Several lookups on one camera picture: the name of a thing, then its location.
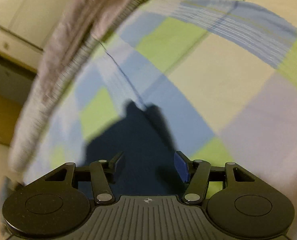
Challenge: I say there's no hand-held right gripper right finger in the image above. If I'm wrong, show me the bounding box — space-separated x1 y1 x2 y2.
174 151 258 205

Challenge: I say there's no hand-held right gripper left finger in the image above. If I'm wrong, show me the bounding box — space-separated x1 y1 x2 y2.
45 151 125 205

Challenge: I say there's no dark blue sweater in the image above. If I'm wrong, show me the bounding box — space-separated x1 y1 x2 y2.
82 99 189 198

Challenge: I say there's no checkered bed sheet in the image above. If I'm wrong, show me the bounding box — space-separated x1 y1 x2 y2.
21 0 297 205

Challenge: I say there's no wooden cabinet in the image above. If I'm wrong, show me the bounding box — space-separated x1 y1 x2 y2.
0 0 74 145

